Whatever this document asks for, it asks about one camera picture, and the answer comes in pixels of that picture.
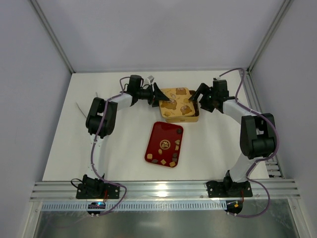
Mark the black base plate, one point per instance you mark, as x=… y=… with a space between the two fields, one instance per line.
x=99 y=191
x=220 y=189

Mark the gold chocolate box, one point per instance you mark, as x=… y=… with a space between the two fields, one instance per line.
x=193 y=118

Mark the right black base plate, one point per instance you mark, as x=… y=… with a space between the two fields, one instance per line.
x=220 y=189

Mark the red tray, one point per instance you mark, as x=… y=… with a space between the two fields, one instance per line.
x=165 y=144

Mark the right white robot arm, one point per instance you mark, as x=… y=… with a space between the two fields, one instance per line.
x=258 y=139

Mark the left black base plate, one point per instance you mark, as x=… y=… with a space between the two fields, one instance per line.
x=99 y=191

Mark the silver tin lid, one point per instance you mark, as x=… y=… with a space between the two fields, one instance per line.
x=178 y=104

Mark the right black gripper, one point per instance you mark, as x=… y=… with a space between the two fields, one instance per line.
x=204 y=98

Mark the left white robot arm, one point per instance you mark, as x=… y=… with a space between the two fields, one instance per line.
x=100 y=123

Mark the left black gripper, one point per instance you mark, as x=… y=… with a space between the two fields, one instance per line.
x=153 y=94

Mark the aluminium front rail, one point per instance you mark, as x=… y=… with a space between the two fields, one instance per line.
x=158 y=196

